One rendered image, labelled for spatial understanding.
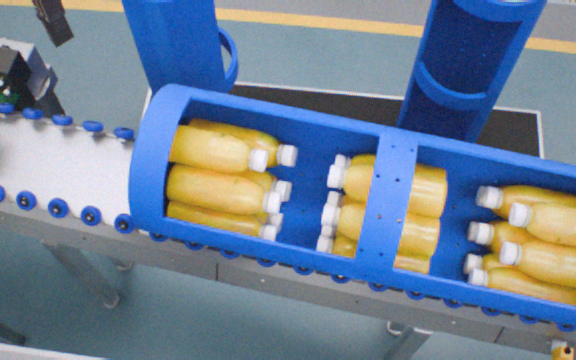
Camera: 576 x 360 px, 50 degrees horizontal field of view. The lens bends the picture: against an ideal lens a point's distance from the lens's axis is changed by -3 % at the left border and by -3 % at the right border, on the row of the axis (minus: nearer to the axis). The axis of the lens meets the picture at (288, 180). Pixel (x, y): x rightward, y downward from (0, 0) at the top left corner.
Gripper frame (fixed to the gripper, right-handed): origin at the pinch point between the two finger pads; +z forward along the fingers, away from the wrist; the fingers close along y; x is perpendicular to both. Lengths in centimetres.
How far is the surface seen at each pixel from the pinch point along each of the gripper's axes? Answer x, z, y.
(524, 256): -42, 36, -62
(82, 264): 21, 107, 20
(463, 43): -114, 96, 0
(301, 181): -27, 52, -21
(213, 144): -13.0, 30.1, -13.5
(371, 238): -22, 31, -44
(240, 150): -16.0, 30.7, -17.2
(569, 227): -50, 31, -64
